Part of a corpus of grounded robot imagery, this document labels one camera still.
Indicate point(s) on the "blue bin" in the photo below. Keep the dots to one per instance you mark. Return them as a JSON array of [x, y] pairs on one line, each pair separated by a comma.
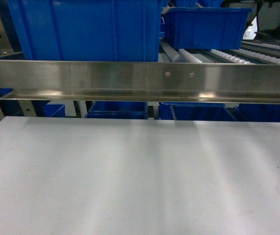
[[54, 110], [257, 112], [118, 110], [195, 111]]

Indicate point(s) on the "lower blue bin centre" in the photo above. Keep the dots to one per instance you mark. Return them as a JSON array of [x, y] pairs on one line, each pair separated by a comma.
[[118, 110]]

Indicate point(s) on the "lower blue bin left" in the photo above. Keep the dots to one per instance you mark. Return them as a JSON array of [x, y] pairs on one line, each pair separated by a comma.
[[54, 110]]

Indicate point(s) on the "medium blue plastic crate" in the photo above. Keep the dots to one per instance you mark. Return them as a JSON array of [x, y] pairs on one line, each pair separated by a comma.
[[205, 28]]

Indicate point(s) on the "lower blue bin far right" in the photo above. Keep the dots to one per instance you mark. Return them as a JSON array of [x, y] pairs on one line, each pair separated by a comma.
[[257, 112]]

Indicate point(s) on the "large blue plastic crate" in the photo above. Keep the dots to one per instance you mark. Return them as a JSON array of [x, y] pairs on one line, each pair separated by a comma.
[[88, 30]]

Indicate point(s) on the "white roller conveyor rack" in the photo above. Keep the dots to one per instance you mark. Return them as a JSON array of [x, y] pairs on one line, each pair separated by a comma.
[[250, 53]]

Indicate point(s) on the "black mesh office chair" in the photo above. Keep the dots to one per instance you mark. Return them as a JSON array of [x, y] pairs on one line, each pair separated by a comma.
[[267, 15]]

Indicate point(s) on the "stainless steel shelf rail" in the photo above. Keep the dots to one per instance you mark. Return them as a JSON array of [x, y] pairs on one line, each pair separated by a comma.
[[131, 81]]

